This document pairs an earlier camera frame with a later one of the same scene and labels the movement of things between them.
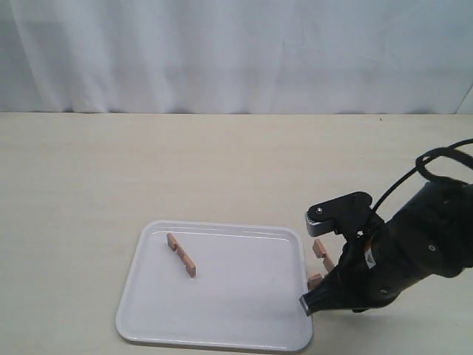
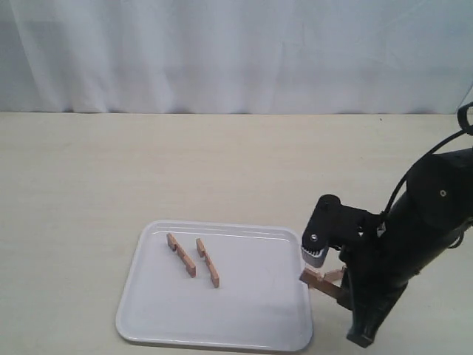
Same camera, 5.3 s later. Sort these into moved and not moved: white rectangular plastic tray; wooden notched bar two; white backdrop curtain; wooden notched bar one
Moved: wooden notched bar two
Not moved: white backdrop curtain; wooden notched bar one; white rectangular plastic tray
